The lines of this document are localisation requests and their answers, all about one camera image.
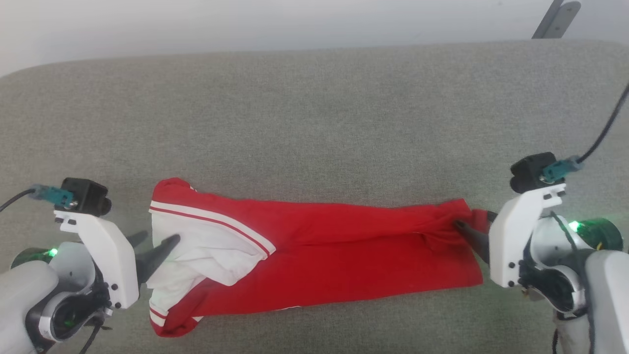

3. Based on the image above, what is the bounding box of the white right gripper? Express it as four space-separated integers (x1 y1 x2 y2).
455 183 624 289

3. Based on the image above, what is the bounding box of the red and white jersey shirt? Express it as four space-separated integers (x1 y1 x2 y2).
147 177 492 338

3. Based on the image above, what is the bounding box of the black left cable teal plug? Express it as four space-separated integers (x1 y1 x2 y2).
0 184 75 213

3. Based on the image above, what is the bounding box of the grey metal pole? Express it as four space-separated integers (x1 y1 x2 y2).
532 0 582 39

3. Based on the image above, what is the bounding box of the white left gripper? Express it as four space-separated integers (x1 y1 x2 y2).
10 209 181 309

